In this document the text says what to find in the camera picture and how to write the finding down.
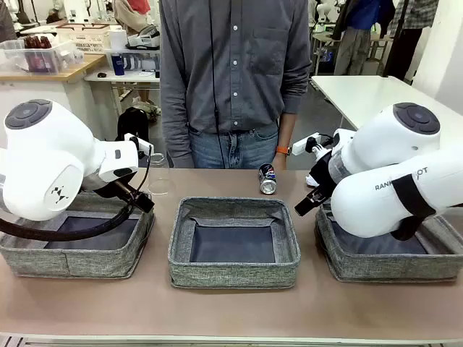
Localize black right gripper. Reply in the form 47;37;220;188
309;150;341;192

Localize crushed blue soda can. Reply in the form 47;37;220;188
258;163;279;196

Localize person's left forearm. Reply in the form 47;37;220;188
278;111;294;148

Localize grey fabric basket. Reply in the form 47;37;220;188
0;190;156;280
167;196;302;290
313;202;463;284

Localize person in grey shirt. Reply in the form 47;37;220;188
158;0;314;170

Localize person in blue top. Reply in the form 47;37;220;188
331;0;396;77

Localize person in plaid shirt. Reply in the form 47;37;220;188
382;0;441;82

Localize black backpack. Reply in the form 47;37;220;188
115;106;151;144

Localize white desk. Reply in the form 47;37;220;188
84;67;161;116

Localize white and black sneaker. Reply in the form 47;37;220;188
125;24;161;51

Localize white plastic jug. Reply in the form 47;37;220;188
108;29;129;51

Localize person in beige clothes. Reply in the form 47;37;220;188
114;0;152;26

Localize white slatted crate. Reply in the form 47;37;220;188
57;29;111;55

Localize wooden top table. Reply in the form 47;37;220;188
0;53;120;144

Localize clear plastic storage box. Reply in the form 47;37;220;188
0;38;76;76

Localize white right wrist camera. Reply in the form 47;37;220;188
292;132;324;157

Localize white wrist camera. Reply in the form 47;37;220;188
292;132;324;157
124;132;155;157

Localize thin black hanging cable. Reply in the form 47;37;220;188
208;0;227;169

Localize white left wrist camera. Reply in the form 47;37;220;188
124;132;155;157

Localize brass cable support rod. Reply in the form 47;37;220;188
114;179;138;200

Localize brown wooden frame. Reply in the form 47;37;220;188
56;22;111;33

